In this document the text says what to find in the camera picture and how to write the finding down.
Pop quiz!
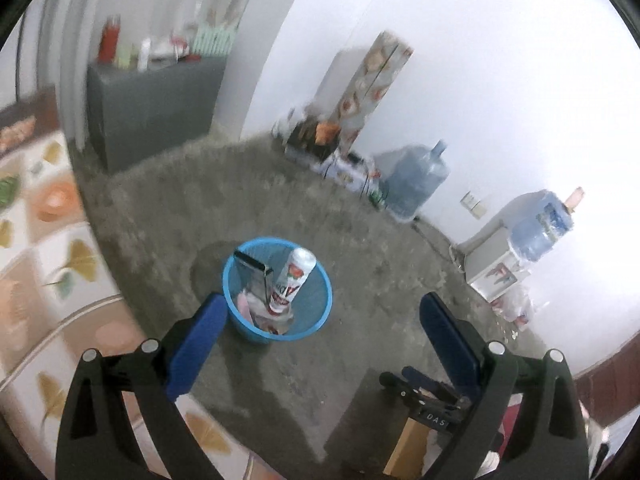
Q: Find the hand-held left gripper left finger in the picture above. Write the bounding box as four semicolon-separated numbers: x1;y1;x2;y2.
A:
55;292;236;480

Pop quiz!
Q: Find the leaf patterned tablecloth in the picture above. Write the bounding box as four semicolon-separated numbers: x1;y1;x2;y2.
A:
0;127;261;480

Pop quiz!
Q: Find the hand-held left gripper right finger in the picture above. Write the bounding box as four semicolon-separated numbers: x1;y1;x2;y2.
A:
419;291;592;480

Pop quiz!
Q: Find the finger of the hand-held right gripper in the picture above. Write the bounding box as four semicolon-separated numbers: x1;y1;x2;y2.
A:
378;365;474;412

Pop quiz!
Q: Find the wooden board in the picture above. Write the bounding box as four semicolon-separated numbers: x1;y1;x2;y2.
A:
384;416;432;477

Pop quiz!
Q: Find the clear plastic bag with items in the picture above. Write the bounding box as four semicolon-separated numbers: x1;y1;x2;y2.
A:
492;284;534;329

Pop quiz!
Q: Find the red thermos flask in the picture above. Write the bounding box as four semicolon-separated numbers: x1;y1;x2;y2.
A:
97;14;122;64

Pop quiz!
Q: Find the green desk calendar box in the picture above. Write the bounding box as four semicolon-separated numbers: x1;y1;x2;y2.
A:
192;22;236;56

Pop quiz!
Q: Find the wall socket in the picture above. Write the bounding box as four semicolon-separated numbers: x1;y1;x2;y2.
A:
460;192;487;219

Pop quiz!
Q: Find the white red flat packet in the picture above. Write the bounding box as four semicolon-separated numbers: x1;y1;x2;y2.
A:
152;35;191;62

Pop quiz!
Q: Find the white printed carton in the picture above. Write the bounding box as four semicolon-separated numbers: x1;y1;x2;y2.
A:
284;144;382;197

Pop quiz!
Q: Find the grey cabinet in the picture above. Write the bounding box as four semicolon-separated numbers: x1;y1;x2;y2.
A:
87;54;226;174

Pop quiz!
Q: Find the white water dispenser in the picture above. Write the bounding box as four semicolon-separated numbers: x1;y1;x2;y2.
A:
464;219;532;302

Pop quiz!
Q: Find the blue water jug with label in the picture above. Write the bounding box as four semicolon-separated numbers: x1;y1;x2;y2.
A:
509;189;574;262

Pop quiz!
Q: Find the blue plastic wastebasket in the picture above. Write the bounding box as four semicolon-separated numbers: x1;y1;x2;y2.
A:
222;236;334;344

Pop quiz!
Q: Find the dark snack box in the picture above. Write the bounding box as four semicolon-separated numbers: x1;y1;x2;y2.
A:
0;87;61;154

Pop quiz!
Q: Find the dark printed bag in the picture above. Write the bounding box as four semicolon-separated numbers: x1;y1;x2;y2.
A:
287;114;346;154

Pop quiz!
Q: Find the pink printed clear bag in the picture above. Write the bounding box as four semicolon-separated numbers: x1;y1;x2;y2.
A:
234;287;263;323

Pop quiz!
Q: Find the white bottle with red cap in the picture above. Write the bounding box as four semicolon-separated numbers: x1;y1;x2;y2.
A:
268;247;317;314

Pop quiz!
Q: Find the dark packet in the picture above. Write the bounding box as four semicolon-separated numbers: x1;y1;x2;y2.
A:
233;249;274;312

